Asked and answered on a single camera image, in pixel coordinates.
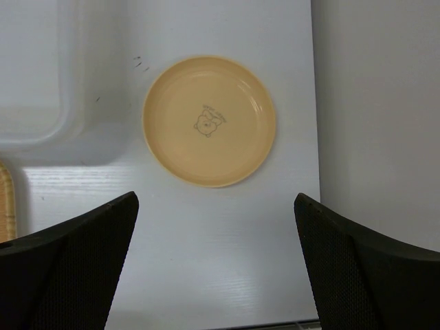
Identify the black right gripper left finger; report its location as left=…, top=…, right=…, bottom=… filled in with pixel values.
left=1, top=192, right=139, bottom=329

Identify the yellow bear plate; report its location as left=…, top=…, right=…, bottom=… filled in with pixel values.
left=142, top=55, right=276, bottom=188

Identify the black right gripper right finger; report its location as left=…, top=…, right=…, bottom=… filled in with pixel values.
left=294, top=193, right=439, bottom=329

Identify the white plastic bin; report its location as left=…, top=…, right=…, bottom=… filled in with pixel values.
left=0, top=0, right=128, bottom=166

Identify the woven square bamboo tray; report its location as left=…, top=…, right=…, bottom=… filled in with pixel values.
left=0, top=163, right=17, bottom=243

